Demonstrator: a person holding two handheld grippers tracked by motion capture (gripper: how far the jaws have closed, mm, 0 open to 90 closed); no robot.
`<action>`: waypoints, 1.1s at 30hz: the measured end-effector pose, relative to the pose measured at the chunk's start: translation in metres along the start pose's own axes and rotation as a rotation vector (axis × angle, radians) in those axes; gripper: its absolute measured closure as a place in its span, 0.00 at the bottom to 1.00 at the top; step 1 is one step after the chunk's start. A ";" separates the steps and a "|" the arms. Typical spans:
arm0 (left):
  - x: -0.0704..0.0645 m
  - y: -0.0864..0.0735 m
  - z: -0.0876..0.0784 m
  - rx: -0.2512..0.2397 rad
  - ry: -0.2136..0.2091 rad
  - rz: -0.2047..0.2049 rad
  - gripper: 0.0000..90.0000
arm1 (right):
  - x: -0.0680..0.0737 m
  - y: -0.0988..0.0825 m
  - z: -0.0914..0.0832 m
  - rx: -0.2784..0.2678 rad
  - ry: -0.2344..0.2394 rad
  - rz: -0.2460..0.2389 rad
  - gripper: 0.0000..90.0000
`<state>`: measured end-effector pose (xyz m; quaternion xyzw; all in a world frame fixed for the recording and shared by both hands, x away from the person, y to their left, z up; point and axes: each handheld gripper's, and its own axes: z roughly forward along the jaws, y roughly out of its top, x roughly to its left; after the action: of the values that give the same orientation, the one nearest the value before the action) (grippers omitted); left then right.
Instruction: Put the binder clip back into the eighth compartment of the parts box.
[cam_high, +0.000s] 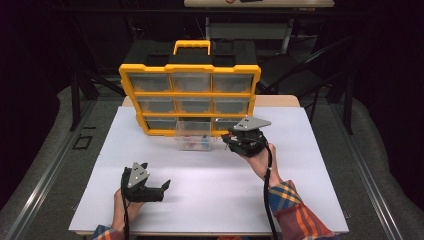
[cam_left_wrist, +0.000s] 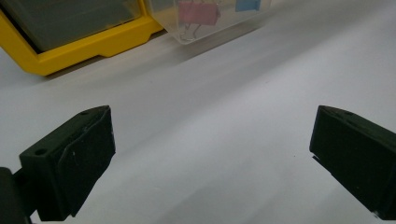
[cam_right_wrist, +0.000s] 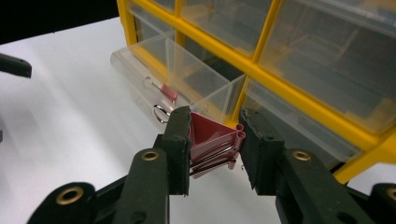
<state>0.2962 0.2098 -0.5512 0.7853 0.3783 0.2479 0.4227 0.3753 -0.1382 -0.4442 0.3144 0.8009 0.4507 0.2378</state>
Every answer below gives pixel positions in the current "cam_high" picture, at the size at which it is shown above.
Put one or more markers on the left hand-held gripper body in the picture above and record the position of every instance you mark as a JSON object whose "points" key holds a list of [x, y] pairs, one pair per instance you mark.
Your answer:
{"points": [[136, 181]]}

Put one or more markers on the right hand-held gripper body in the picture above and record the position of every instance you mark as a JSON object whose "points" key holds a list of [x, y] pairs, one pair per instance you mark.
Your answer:
{"points": [[248, 140]]}

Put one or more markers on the clear plastic drawer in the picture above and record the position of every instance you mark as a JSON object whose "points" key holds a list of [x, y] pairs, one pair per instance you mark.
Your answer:
{"points": [[193, 131]]}

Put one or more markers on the pile of red and blue binder clips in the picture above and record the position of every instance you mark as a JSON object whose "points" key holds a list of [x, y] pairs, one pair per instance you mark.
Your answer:
{"points": [[190, 143]]}

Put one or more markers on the person's right hand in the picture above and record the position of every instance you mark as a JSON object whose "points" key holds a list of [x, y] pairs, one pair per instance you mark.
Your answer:
{"points": [[260, 165]]}

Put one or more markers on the person's left hand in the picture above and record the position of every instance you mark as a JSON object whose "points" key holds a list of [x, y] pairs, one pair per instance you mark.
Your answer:
{"points": [[120, 213]]}

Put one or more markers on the white table sheet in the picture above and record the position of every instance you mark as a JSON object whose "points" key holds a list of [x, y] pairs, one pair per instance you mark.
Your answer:
{"points": [[206, 193]]}

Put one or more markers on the yellow and black drawer organizer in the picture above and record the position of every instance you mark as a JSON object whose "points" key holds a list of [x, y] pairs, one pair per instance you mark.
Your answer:
{"points": [[191, 68]]}

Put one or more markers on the black folding chair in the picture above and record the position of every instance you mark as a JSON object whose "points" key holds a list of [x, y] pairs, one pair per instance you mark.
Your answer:
{"points": [[293, 73]]}

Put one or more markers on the set of closed clear drawers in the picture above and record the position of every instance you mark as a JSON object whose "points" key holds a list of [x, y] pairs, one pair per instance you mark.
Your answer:
{"points": [[150, 82]]}

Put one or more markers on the person's plaid clothing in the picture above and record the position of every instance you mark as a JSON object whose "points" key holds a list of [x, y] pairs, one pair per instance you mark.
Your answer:
{"points": [[230, 238]]}

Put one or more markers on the black metal stand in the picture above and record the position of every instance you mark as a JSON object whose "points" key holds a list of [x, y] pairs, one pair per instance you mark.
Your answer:
{"points": [[75, 100], [348, 106]]}

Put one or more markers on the grey folding chair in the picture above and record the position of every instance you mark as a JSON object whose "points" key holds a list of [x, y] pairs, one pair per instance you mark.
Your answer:
{"points": [[250, 31]]}

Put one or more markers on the pale background table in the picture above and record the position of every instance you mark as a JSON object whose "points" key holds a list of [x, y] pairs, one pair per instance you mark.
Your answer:
{"points": [[283, 3]]}

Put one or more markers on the aluminium floor rail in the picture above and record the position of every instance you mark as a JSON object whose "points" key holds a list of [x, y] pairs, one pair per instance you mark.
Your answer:
{"points": [[366, 180], [43, 180]]}

